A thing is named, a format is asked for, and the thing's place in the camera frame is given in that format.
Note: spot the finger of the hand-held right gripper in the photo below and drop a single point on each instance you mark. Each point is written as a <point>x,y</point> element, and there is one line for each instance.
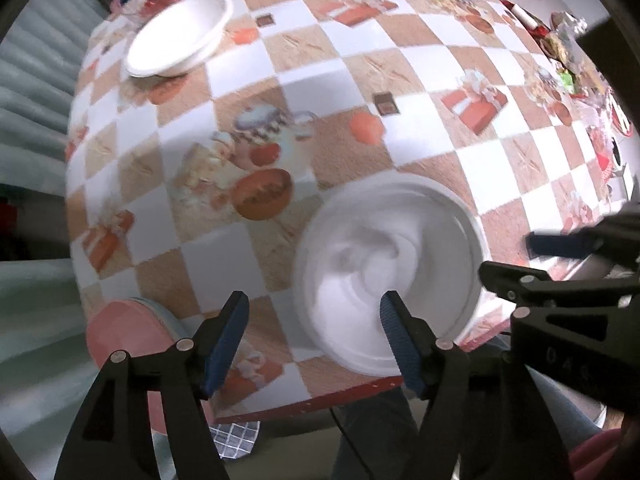
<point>505,280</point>
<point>555,246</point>

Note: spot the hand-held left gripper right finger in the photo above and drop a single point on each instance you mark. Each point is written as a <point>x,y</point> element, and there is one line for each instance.
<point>400,345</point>

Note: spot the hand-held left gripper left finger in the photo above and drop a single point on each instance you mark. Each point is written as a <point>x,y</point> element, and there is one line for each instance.
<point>227,345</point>

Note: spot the blue square plate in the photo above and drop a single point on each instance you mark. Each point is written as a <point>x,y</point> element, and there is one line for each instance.
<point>167,317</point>

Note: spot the white paper bowl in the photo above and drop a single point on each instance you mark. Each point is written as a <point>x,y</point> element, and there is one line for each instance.
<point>175,35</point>
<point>360,260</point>

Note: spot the pink square plate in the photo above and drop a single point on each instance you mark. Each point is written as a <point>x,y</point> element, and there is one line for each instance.
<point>130,325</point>

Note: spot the person's left leg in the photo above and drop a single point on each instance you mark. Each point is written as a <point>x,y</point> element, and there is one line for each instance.
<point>380,435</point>

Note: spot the red plastic basket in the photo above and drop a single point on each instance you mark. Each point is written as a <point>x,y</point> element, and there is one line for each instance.
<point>603,166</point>

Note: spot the blue checkered dish towel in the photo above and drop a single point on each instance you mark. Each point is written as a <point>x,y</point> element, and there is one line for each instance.
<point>235,440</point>

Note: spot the white thread spool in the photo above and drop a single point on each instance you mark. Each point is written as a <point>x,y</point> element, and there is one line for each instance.
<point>520,12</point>

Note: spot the checkered printed tablecloth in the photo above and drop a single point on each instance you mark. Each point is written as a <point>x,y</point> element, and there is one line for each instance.
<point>350,75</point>

